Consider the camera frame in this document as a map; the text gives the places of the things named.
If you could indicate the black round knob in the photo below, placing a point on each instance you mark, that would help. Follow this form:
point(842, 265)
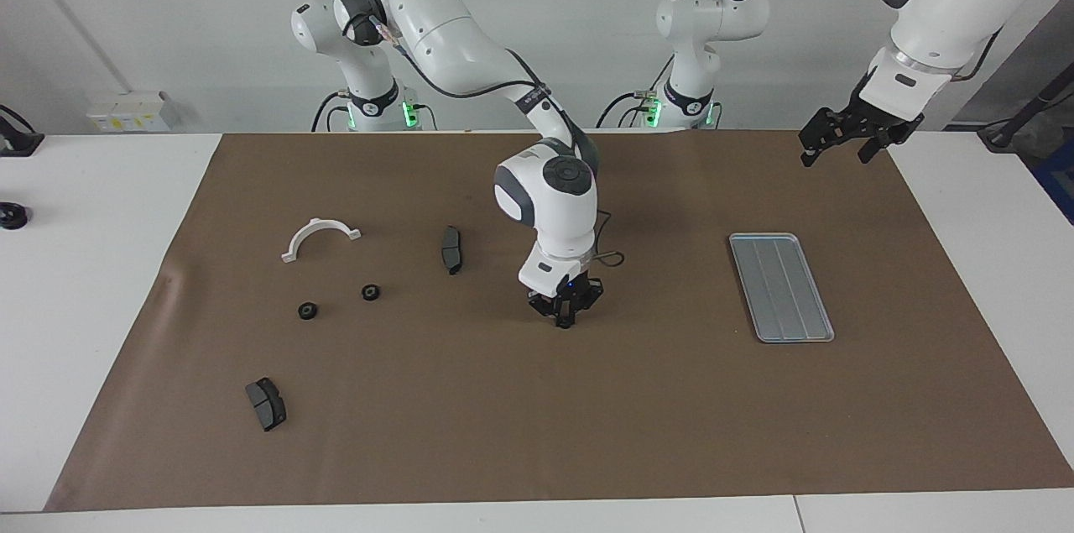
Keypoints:
point(13, 216)

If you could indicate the long dark brake pad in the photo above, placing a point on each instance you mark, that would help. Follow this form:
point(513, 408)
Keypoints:
point(451, 249)

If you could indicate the black stand pole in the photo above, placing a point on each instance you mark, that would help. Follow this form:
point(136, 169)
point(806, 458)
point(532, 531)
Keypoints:
point(1028, 111)

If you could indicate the brown paper table mat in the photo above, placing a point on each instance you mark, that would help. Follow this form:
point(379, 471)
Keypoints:
point(587, 432)

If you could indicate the blue box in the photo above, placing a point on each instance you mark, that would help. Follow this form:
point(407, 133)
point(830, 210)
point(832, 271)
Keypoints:
point(1061, 180)

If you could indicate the white wall socket box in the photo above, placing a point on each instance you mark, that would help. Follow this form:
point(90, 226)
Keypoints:
point(126, 112)

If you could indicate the silver metal tray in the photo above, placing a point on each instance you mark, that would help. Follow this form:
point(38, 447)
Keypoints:
point(780, 290)

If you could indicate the short dark brake pad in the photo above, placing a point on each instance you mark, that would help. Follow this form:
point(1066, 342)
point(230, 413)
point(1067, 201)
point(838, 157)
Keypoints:
point(266, 404)

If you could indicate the large black bearing gear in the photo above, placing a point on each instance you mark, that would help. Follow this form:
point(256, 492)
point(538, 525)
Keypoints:
point(370, 291)
point(308, 310)

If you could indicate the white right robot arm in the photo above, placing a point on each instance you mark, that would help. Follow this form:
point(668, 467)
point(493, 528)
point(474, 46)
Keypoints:
point(453, 29)

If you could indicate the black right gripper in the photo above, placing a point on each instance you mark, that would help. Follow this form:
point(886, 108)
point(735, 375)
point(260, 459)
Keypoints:
point(569, 291)

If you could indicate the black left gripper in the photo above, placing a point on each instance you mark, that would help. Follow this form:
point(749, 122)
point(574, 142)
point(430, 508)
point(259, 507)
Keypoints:
point(873, 117)

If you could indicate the black table clamp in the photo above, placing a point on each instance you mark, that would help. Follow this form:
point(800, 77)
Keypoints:
point(17, 138)

